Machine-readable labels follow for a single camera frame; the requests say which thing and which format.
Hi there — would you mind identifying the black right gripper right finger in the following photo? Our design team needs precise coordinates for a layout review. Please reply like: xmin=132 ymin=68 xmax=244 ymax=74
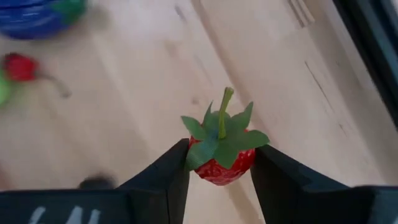
xmin=250 ymin=145 xmax=398 ymax=224

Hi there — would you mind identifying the green lime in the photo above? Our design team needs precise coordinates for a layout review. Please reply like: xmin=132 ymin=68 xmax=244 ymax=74
xmin=0 ymin=70 xmax=12 ymax=108

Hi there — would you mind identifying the red cherry with stem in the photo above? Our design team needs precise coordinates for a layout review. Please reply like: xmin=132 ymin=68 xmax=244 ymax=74
xmin=2 ymin=52 xmax=73 ymax=99

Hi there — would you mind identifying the purple eggplant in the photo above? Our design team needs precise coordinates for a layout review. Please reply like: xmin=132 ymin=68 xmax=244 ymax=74
xmin=0 ymin=0 xmax=90 ymax=40

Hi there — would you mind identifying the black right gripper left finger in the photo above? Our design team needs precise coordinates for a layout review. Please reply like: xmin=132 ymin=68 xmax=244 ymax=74
xmin=0 ymin=139 xmax=190 ymax=224

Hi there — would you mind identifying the long-stemmed red strawberry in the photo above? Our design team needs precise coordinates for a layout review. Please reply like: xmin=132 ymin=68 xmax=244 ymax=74
xmin=181 ymin=86 xmax=271 ymax=187

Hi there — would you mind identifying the blackberry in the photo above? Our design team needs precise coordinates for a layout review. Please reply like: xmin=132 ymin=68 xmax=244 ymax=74
xmin=77 ymin=174 xmax=118 ymax=190

